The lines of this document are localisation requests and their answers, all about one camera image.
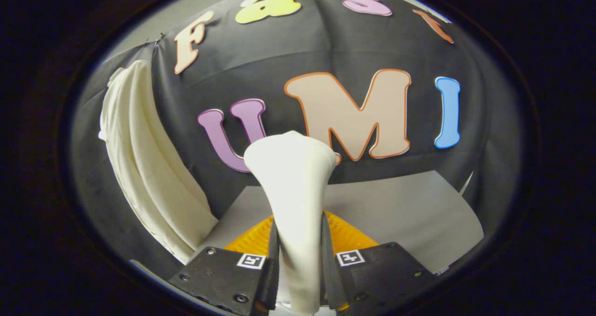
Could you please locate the white garment steamer head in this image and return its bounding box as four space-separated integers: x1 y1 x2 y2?
244 131 338 316

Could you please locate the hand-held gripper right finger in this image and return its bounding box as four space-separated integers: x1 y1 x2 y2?
320 211 440 313

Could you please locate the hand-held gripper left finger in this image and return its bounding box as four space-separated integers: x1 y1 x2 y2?
169 215 280 316

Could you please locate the cream button shirt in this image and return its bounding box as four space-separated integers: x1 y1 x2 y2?
98 60 218 264

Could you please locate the white cabinet with grey top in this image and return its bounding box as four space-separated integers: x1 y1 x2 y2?
198 169 485 275

